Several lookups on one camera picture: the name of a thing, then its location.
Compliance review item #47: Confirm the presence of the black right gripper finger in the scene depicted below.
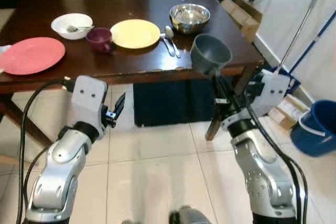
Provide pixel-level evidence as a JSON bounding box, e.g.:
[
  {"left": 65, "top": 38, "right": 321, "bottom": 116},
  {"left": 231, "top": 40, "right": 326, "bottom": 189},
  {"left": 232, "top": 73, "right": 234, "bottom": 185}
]
[{"left": 212, "top": 76, "right": 232, "bottom": 105}]

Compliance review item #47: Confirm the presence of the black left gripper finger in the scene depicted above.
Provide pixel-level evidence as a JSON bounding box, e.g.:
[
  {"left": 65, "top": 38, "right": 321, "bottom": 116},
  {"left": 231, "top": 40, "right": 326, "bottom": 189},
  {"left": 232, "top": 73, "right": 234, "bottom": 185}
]
[{"left": 112, "top": 92, "right": 127, "bottom": 120}]

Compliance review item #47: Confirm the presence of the grey plastic cup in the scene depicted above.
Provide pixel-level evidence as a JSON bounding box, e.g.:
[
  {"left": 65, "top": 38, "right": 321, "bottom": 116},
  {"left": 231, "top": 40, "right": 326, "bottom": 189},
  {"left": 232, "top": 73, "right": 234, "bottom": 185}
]
[{"left": 190, "top": 34, "right": 233, "bottom": 77}]

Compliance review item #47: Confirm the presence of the dark wooden table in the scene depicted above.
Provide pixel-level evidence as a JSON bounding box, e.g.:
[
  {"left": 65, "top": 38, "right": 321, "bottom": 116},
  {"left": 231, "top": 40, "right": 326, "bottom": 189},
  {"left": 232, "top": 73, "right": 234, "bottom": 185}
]
[{"left": 0, "top": 0, "right": 266, "bottom": 148}]

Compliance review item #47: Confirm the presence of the small flat cardboard box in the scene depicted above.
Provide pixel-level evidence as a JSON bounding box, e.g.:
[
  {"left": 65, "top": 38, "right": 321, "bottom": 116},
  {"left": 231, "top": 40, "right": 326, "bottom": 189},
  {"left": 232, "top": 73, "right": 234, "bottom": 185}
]
[{"left": 267, "top": 93, "right": 311, "bottom": 131}]

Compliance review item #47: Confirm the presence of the metal fork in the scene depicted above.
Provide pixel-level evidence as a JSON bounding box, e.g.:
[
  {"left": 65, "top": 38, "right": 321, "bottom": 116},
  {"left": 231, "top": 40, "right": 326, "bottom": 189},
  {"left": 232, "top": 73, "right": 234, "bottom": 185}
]
[{"left": 159, "top": 33, "right": 176, "bottom": 57}]

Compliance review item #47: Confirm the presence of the maroon cup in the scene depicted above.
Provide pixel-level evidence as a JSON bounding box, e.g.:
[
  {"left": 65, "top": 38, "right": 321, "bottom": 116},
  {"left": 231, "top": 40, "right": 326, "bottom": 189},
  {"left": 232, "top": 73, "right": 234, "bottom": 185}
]
[{"left": 86, "top": 27, "right": 113, "bottom": 54}]

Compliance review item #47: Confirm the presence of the yellow plate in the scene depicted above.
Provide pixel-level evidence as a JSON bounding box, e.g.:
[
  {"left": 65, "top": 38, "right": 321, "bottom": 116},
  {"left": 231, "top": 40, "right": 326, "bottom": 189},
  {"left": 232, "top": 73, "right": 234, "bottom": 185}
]
[{"left": 110, "top": 19, "right": 161, "bottom": 49}]

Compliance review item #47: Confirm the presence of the long open cardboard box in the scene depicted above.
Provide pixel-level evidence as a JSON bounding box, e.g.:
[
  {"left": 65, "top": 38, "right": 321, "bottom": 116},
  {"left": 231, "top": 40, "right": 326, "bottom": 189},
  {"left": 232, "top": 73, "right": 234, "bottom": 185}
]
[{"left": 201, "top": 0, "right": 263, "bottom": 44}]

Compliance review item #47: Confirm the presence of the stainless steel bowl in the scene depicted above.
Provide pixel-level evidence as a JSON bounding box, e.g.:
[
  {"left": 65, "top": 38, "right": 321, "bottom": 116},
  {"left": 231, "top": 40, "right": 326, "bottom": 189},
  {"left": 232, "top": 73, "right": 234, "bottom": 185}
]
[{"left": 169, "top": 3, "right": 211, "bottom": 35}]

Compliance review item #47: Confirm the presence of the blue plastic bucket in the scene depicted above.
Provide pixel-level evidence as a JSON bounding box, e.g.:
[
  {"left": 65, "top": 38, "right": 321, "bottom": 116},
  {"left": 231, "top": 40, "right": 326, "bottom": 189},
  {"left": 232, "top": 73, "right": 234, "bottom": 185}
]
[{"left": 290, "top": 99, "right": 336, "bottom": 158}]

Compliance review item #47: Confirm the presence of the metal spoon in bowl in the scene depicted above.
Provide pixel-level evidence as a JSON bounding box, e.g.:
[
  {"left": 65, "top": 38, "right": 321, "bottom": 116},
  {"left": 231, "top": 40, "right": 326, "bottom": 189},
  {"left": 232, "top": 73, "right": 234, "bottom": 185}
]
[{"left": 66, "top": 24, "right": 95, "bottom": 33}]

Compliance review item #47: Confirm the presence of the pink plate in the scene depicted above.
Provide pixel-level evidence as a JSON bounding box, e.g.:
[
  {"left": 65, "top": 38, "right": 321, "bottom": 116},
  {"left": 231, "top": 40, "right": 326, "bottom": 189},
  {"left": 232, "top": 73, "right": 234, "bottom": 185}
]
[{"left": 0, "top": 37, "right": 66, "bottom": 76}]

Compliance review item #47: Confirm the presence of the white bowl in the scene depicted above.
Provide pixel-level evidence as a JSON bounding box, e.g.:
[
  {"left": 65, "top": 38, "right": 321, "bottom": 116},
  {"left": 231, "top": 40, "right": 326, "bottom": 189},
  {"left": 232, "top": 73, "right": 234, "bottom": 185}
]
[{"left": 51, "top": 13, "right": 94, "bottom": 40}]

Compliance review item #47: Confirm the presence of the grey robot foot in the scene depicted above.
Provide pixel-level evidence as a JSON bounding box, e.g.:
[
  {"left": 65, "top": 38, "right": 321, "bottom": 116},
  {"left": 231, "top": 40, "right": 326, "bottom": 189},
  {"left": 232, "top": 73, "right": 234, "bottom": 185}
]
[{"left": 168, "top": 206, "right": 212, "bottom": 224}]

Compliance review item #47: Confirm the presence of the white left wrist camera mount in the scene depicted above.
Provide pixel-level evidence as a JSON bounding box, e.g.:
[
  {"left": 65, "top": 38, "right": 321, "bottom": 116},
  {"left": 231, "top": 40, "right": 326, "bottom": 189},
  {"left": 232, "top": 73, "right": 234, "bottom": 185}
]
[{"left": 70, "top": 76, "right": 109, "bottom": 128}]

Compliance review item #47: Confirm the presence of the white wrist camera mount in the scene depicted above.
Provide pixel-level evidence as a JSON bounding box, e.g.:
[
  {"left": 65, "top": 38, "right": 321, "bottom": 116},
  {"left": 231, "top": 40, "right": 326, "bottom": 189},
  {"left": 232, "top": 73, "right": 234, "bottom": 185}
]
[
  {"left": 70, "top": 76, "right": 109, "bottom": 128},
  {"left": 220, "top": 72, "right": 291, "bottom": 131}
]

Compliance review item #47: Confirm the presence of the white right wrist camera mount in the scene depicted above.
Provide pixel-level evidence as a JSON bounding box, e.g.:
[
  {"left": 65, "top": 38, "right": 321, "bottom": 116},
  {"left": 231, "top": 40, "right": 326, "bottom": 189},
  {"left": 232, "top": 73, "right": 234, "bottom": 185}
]
[{"left": 220, "top": 72, "right": 291, "bottom": 131}]

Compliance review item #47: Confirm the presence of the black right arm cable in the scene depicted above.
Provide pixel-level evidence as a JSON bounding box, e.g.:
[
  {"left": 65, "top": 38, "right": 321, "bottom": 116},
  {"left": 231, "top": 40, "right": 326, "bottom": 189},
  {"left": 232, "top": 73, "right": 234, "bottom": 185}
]
[{"left": 244, "top": 90, "right": 308, "bottom": 224}]

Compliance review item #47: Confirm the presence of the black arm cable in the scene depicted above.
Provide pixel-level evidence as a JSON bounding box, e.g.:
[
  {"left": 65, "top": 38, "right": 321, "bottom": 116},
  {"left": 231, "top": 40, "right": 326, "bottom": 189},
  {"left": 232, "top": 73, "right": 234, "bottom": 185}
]
[
  {"left": 244, "top": 90, "right": 308, "bottom": 224},
  {"left": 15, "top": 78, "right": 72, "bottom": 224}
]

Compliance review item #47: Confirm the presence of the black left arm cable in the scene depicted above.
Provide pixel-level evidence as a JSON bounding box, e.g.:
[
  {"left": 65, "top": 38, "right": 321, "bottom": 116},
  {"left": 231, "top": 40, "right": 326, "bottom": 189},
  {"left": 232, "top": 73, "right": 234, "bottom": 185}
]
[{"left": 15, "top": 78, "right": 72, "bottom": 224}]

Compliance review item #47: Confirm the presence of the blue handled mop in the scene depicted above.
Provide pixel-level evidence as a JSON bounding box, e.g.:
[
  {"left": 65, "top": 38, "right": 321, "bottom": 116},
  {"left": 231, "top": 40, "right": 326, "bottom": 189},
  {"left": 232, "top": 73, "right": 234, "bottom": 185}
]
[{"left": 288, "top": 11, "right": 336, "bottom": 76}]

